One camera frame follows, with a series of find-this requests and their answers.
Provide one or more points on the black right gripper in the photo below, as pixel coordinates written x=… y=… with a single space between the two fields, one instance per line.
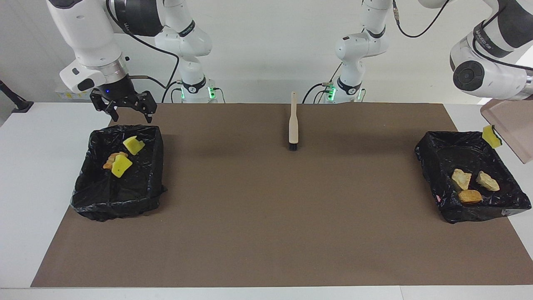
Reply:
x=118 y=93

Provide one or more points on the yellow sponge piece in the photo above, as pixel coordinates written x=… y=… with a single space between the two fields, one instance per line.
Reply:
x=121 y=166
x=492 y=136
x=133 y=145

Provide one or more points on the orange toasted croissant piece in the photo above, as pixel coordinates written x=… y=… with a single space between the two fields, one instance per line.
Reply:
x=109 y=161

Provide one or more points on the beige brush with black bristles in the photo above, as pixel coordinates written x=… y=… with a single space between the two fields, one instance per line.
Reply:
x=293 y=125

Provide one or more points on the pale crusty bread chunk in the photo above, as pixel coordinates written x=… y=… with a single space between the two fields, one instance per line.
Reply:
x=461 y=179

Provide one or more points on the brown bread roll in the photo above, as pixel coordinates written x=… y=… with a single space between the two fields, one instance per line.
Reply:
x=470 y=196

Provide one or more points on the pale bread piece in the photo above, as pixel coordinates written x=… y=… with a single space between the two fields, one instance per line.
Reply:
x=487 y=181

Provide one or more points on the beige plastic dustpan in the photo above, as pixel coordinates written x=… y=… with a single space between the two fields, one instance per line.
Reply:
x=510 y=125

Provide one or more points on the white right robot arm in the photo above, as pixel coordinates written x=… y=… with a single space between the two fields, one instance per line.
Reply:
x=91 y=37

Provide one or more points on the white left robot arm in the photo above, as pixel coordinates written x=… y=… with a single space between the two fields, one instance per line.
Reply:
x=487 y=62

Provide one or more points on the bin lined with black bag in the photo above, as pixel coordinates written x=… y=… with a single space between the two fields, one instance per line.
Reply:
x=125 y=196

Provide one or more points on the black-bagged bin with pink spot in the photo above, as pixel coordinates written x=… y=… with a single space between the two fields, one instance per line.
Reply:
x=462 y=154

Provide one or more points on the white power boxes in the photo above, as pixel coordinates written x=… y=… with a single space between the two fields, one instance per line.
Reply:
x=66 y=95

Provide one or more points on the brown table mat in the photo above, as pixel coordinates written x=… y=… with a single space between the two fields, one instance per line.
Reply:
x=291 y=229

